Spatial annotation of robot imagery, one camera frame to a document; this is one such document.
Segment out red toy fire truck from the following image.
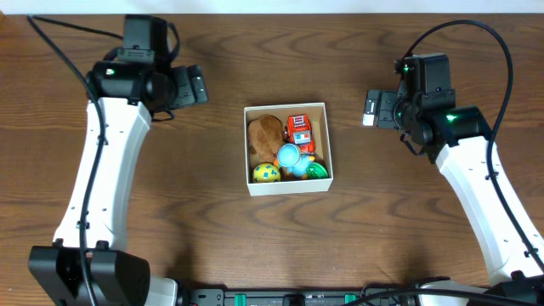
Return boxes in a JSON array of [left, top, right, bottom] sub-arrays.
[[286, 114, 315, 155]]

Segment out green ribbed plastic cap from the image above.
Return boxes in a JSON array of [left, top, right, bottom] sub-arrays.
[[306, 162, 329, 179]]

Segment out brown plush toy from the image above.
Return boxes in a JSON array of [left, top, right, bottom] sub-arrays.
[[247, 114, 286, 167]]

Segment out orange duck toy blue hat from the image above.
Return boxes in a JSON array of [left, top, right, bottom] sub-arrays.
[[274, 144, 315, 179]]

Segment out yellow ball blue letters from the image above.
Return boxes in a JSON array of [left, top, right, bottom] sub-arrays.
[[252, 162, 281, 183]]

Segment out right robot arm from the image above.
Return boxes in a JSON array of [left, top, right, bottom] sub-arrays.
[[362, 54, 543, 305]]

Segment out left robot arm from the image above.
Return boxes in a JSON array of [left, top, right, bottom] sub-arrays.
[[28, 14, 208, 305]]

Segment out white cardboard box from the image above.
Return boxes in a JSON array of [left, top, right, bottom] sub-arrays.
[[243, 102, 334, 196]]

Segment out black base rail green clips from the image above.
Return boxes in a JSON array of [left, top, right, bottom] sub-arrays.
[[186, 287, 426, 306]]

